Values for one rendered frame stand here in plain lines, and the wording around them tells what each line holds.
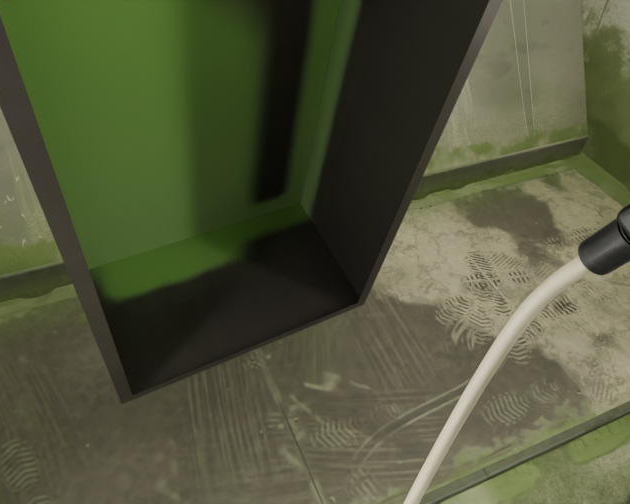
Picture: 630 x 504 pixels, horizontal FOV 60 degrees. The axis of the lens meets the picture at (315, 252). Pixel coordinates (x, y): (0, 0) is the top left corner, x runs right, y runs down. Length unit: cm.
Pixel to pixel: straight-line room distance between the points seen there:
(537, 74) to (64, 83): 209
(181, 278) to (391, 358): 76
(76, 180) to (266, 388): 86
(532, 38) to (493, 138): 46
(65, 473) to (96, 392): 24
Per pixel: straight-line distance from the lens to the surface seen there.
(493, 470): 169
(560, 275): 48
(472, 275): 211
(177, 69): 105
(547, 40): 272
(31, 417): 180
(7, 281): 202
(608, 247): 43
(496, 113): 252
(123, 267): 139
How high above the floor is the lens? 150
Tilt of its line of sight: 45 degrees down
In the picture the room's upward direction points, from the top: 4 degrees clockwise
